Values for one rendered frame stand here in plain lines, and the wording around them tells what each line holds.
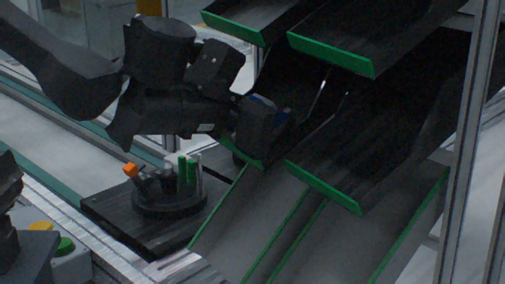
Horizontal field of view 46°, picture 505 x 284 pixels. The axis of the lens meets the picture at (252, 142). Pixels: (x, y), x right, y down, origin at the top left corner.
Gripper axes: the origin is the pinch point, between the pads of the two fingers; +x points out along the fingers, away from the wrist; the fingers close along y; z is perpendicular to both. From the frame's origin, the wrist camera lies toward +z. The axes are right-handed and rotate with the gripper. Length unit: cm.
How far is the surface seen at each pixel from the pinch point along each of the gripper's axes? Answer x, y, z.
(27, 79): 8, 118, -28
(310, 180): 1.8, -10.8, -5.2
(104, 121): 14, 75, -26
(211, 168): 21.2, 36.5, -23.9
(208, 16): -4.7, 6.8, 10.3
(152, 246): -0.4, 18.6, -29.3
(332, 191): 1.5, -14.8, -4.9
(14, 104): 3, 111, -33
